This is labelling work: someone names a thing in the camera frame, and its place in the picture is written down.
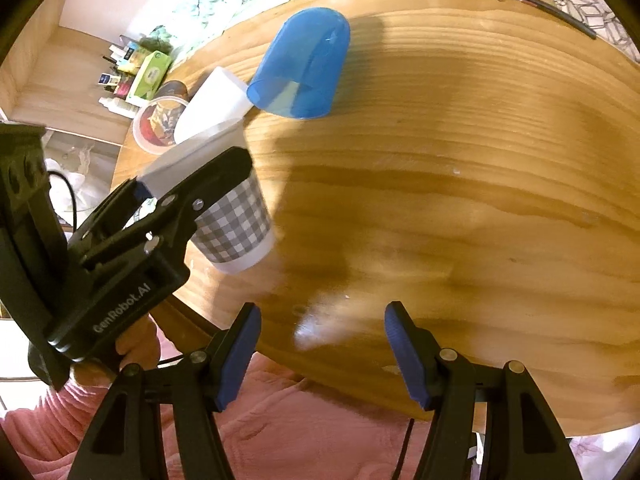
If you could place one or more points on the white bottle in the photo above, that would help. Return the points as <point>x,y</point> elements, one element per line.
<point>116,106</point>

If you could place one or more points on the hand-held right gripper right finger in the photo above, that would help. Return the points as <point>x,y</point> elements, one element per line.
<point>407,360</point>

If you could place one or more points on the green tissue box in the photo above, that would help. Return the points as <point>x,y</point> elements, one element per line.
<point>148,75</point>

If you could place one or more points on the black pen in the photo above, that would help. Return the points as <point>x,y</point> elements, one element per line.
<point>550,9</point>

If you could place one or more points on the person's left hand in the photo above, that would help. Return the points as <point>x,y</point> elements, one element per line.
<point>137,342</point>

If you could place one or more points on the blue plastic cup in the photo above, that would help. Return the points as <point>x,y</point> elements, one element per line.
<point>302,55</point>

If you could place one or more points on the pink fleece clothing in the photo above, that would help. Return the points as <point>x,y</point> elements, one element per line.
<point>310,440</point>

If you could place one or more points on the clear plastic food container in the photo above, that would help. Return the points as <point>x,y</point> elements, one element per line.
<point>150,132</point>

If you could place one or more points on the dark round jar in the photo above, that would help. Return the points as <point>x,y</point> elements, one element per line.
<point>174,89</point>

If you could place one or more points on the white patterned cloth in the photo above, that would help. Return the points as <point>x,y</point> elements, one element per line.
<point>585,2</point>

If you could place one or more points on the grey checked paper cup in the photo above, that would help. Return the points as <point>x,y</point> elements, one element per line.
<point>235,232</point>

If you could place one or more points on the white plastic cup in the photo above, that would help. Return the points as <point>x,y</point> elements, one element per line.
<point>212,102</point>

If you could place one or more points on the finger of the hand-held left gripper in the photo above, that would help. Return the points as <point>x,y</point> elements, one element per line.
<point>220,175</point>
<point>142,191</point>

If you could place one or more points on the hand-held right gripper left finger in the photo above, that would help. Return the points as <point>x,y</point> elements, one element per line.
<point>239,360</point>

